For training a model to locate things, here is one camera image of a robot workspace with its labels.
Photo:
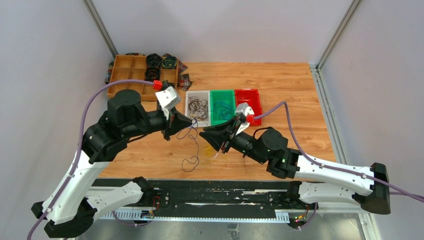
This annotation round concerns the wooden compartment tray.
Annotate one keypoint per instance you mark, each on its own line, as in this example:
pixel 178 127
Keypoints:
pixel 133 66

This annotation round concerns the rolled green cloth top right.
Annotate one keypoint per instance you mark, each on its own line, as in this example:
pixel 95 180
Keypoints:
pixel 169 62

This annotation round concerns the rolled dark cloth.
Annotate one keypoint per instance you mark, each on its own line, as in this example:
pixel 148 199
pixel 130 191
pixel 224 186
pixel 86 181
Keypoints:
pixel 154 60
pixel 152 74

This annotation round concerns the red plastic bin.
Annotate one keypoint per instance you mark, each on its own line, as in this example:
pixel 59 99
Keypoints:
pixel 251 97

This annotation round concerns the plaid cloth under tray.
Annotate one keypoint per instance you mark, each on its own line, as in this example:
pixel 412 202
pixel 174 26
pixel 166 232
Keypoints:
pixel 183 79

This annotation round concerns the green plastic bin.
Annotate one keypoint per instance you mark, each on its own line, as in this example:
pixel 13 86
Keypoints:
pixel 222 106

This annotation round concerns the rolled dark cloth middle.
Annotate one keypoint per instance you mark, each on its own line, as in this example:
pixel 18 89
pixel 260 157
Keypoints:
pixel 152 74

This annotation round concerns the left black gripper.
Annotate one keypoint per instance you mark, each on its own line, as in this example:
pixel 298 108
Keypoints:
pixel 177 122

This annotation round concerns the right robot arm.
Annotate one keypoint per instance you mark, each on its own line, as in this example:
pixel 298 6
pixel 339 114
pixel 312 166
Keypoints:
pixel 314 180

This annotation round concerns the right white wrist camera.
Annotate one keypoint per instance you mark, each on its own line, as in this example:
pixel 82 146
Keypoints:
pixel 245 115

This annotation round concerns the rolled dark cloth top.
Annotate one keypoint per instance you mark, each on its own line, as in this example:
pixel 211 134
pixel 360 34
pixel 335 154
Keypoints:
pixel 154 60

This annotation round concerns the white plastic bin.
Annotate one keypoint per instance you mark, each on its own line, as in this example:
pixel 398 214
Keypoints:
pixel 198 107

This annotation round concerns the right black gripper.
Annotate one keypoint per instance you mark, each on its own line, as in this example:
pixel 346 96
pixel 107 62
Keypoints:
pixel 216 135

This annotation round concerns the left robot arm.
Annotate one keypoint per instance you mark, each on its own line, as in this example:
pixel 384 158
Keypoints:
pixel 69 212

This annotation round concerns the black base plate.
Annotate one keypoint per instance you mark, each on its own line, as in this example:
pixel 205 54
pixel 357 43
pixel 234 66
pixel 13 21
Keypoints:
pixel 222 199

